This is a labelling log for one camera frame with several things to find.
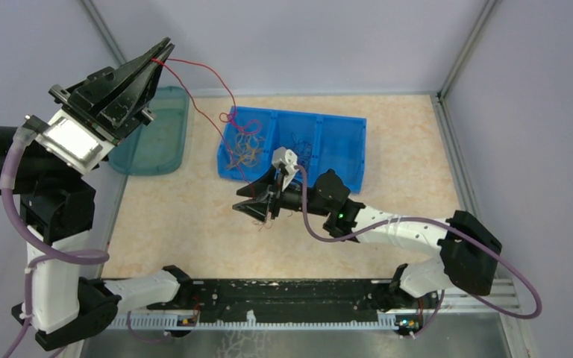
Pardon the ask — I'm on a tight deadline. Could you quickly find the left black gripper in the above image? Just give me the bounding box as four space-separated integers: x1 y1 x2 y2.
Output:
50 34 176 151

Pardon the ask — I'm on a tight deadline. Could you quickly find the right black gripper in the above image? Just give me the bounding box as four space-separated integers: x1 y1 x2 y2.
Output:
233 165 331 222

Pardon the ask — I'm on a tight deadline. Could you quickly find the yellow wire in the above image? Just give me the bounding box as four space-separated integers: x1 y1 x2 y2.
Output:
225 129 266 171

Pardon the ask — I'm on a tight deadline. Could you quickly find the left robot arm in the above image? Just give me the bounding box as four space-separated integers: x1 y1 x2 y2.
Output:
0 38 194 356

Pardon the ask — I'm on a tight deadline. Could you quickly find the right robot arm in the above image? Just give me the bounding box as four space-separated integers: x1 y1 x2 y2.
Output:
233 168 502 307

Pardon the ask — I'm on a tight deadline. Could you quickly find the teal translucent plastic tray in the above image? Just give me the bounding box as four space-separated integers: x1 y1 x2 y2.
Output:
108 87 190 176

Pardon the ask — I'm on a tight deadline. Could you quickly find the blue three-compartment bin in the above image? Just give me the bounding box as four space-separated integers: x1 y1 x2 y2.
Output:
216 107 367 193

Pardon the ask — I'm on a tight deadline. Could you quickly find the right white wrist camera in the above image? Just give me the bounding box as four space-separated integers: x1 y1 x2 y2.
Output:
272 147 298 190

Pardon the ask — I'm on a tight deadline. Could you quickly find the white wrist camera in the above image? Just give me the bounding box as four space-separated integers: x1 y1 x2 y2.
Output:
24 110 115 175
272 147 298 190

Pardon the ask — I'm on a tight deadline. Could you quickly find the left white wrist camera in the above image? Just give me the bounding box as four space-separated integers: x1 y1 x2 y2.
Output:
24 110 115 175

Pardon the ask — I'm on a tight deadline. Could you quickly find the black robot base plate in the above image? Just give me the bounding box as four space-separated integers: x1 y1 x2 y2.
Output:
147 279 439 331

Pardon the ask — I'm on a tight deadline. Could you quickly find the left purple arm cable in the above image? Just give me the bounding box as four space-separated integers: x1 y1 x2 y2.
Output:
0 128 110 358

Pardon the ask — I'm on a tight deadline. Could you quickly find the aluminium frame rail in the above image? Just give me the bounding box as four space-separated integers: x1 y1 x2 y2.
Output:
71 279 520 333

